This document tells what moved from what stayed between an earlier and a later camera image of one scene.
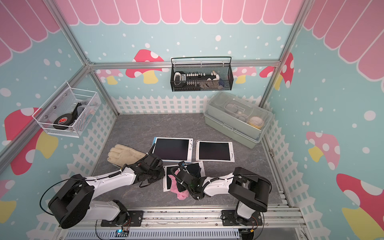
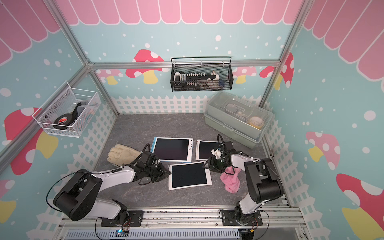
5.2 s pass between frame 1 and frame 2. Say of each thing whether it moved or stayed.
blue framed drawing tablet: stayed
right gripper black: moved
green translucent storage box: stayed
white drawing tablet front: moved
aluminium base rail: stayed
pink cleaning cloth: moved
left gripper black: stayed
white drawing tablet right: stayed
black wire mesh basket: stayed
